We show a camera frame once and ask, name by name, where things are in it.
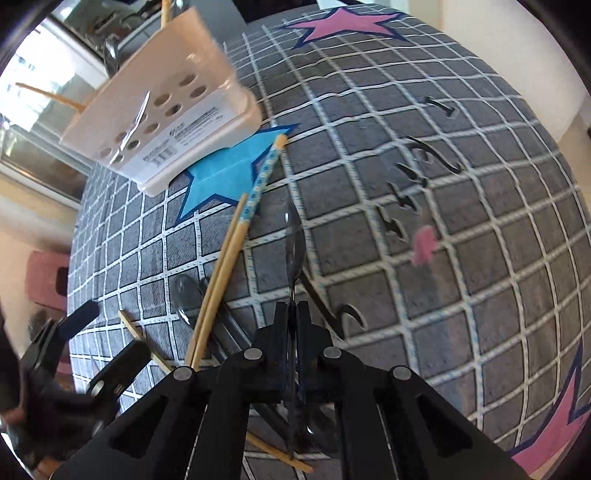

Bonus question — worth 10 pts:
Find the grey checkered star tablecloth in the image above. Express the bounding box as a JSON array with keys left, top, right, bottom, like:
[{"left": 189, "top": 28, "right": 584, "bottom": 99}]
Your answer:
[{"left": 67, "top": 0, "right": 591, "bottom": 480}]

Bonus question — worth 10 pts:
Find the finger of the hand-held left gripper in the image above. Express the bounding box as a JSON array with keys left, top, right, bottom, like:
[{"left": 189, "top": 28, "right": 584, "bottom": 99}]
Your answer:
[
  {"left": 59, "top": 301, "right": 100, "bottom": 340},
  {"left": 88, "top": 340, "right": 152, "bottom": 400}
]

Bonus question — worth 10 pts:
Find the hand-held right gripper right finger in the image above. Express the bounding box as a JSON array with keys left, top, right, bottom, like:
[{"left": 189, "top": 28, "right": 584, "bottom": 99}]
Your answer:
[{"left": 298, "top": 302, "right": 532, "bottom": 480}]

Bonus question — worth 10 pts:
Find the pink plastic stool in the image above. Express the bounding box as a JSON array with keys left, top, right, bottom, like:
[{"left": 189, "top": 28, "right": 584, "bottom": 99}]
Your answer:
[{"left": 27, "top": 251, "right": 70, "bottom": 308}]

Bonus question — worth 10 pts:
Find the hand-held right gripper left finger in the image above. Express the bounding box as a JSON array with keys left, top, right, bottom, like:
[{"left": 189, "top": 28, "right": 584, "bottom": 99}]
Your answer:
[{"left": 51, "top": 302, "right": 293, "bottom": 480}]

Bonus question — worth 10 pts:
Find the sliding glass door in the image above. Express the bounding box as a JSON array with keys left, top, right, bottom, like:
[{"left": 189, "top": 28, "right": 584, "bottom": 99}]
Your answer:
[{"left": 0, "top": 0, "right": 162, "bottom": 204}]

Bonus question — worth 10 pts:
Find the beige plastic utensil holder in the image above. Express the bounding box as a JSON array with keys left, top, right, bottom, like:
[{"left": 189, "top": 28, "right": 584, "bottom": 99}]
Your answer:
[{"left": 60, "top": 7, "right": 263, "bottom": 197}]

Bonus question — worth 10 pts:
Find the black translucent plastic spoon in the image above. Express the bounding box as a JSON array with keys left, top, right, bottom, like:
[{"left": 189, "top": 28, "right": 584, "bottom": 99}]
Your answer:
[
  {"left": 222, "top": 314, "right": 340, "bottom": 460},
  {"left": 102, "top": 38, "right": 124, "bottom": 77},
  {"left": 281, "top": 199, "right": 308, "bottom": 462},
  {"left": 172, "top": 273, "right": 232, "bottom": 365}
]

